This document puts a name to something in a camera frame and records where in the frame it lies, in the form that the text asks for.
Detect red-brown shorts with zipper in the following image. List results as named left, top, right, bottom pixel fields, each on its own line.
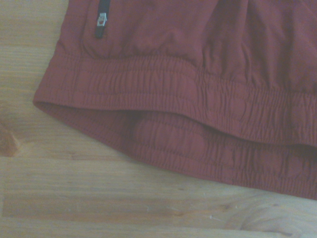
left=33, top=0, right=317, bottom=201

